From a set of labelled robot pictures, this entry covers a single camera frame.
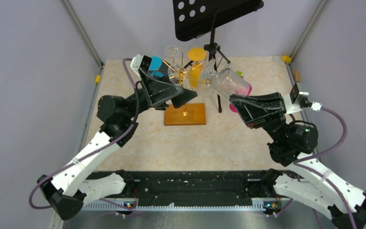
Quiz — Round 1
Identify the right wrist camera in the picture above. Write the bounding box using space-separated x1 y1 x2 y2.
283 83 322 115

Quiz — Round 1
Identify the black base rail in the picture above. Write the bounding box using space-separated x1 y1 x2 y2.
84 171 284 214

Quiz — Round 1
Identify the yellow plastic wine glass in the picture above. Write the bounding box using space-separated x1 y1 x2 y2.
187 47 206 89

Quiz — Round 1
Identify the gold wine glass rack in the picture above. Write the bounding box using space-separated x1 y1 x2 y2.
163 54 206 126

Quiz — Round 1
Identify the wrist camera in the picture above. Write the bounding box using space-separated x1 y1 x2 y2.
283 83 322 115
130 54 153 76

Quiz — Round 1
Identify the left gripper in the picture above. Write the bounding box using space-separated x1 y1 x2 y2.
124 67 198 120

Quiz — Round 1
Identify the black music stand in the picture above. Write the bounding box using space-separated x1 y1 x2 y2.
172 0 264 114

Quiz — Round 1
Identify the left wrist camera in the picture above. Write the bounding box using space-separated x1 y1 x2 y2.
130 54 153 76

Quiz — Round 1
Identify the yellow corner clip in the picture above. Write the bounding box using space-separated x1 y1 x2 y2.
282 55 292 64

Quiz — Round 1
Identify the pink plastic wine glass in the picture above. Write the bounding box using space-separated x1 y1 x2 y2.
229 82 252 113

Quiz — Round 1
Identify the clear wine glass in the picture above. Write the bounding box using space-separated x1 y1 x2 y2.
198 59 217 97
164 45 183 84
211 65 247 100

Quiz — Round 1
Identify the clear back wine glass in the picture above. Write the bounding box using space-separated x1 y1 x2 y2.
164 45 183 84

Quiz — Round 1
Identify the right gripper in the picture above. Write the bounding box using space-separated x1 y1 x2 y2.
229 92 288 143

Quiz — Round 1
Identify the colourful toy train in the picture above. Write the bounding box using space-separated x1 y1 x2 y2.
236 71 243 78

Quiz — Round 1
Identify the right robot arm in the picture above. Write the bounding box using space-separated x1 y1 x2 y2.
229 92 366 229

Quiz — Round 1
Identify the clear front wine glass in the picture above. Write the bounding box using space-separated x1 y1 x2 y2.
211 65 247 100

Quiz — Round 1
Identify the yellow left edge clip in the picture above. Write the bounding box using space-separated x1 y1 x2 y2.
95 75 101 84

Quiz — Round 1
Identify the blue plastic wine glass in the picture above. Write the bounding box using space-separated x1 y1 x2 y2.
148 56 164 78

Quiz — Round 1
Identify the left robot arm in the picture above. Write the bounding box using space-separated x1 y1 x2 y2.
38 68 197 220

